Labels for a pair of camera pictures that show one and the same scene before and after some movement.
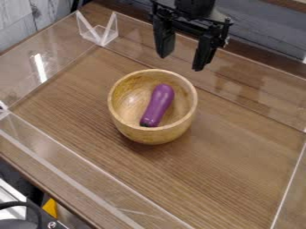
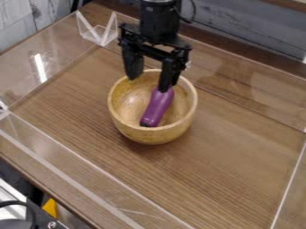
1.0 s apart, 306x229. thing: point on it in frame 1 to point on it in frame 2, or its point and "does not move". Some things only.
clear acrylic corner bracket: [98, 34] does not move
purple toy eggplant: [159, 103] does not move
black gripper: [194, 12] to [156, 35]
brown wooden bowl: [130, 98] does not move
